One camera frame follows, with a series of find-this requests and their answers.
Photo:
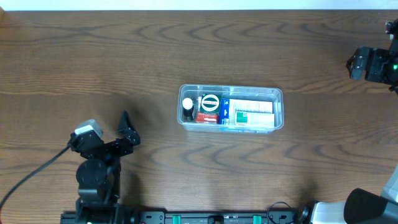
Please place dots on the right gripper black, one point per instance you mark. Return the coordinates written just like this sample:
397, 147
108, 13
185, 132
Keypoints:
362, 63

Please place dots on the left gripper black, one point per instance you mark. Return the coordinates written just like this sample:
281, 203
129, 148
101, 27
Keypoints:
132, 133

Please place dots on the dark bottle white cap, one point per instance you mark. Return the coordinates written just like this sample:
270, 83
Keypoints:
188, 107

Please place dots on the green Zam-Buk box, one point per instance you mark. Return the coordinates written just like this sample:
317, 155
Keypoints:
210, 103

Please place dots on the blue fever patch box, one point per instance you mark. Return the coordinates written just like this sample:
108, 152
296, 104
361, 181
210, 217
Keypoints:
229, 107

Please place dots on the white green medicine box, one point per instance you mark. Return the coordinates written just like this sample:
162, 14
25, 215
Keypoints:
254, 119

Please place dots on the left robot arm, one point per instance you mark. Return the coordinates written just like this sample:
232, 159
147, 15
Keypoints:
99, 175

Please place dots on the clear plastic container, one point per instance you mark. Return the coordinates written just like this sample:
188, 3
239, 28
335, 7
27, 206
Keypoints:
193, 91

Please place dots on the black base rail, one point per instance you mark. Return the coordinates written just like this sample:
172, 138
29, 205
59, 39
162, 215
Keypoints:
278, 216

